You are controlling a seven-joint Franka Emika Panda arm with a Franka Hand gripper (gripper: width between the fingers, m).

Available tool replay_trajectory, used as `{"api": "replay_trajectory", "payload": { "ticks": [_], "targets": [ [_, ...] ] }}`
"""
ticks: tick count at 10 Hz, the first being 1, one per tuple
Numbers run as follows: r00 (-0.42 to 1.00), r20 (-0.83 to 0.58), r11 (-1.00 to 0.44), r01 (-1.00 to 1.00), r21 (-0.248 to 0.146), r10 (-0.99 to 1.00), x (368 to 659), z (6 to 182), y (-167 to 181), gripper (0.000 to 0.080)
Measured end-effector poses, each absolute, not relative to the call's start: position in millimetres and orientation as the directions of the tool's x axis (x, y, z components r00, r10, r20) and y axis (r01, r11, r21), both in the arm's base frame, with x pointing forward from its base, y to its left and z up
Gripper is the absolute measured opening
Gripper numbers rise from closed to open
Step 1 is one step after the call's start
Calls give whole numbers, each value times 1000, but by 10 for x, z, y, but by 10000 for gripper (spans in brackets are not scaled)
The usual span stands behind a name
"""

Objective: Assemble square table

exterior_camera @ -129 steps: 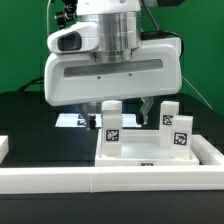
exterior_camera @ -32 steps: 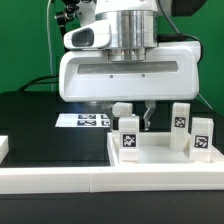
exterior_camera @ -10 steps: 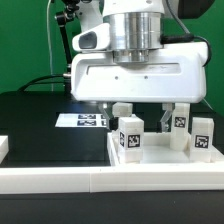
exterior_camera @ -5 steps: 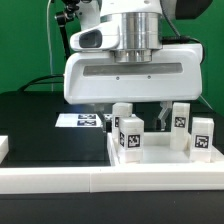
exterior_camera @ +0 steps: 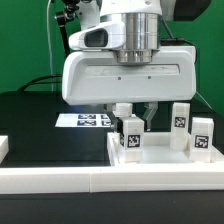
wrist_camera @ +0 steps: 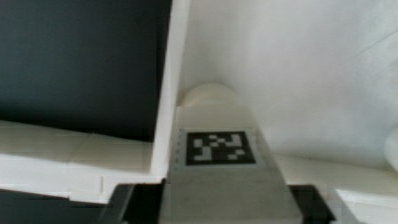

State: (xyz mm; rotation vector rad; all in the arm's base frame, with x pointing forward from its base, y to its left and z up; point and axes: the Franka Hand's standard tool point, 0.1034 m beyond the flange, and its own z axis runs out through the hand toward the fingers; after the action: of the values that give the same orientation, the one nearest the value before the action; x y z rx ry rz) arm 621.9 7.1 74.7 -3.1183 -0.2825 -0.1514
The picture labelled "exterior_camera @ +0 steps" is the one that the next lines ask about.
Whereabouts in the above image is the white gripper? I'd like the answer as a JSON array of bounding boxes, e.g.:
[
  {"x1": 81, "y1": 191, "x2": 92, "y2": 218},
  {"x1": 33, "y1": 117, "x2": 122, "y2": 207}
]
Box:
[{"x1": 62, "y1": 46, "x2": 196, "y2": 133}]

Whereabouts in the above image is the white square table top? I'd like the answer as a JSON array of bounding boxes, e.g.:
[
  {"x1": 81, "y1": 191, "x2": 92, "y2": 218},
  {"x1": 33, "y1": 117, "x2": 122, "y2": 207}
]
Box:
[{"x1": 106, "y1": 131, "x2": 224, "y2": 167}]

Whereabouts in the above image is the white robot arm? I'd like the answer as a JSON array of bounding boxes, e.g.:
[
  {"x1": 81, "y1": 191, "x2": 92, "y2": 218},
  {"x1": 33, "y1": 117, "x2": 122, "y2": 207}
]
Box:
[{"x1": 62, "y1": 0, "x2": 211, "y2": 129}]

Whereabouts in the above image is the white marker tag sheet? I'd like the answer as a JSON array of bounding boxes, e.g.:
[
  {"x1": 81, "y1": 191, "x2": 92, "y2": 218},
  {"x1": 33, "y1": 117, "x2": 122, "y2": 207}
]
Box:
[{"x1": 55, "y1": 113, "x2": 111, "y2": 128}]

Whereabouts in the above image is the white U-shaped obstacle fence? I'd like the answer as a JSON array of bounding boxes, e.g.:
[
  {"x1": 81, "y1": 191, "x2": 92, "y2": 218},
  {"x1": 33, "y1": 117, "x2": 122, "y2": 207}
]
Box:
[{"x1": 0, "y1": 136, "x2": 224, "y2": 194}]

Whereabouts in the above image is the black cable bundle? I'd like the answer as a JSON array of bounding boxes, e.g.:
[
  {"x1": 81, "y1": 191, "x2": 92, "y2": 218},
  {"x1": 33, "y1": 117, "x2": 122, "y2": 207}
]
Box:
[{"x1": 18, "y1": 75, "x2": 64, "y2": 92}]

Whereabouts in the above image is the white thin cable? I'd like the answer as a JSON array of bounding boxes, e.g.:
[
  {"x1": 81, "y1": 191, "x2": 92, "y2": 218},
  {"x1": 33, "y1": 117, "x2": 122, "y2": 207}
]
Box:
[{"x1": 46, "y1": 0, "x2": 56, "y2": 92}]

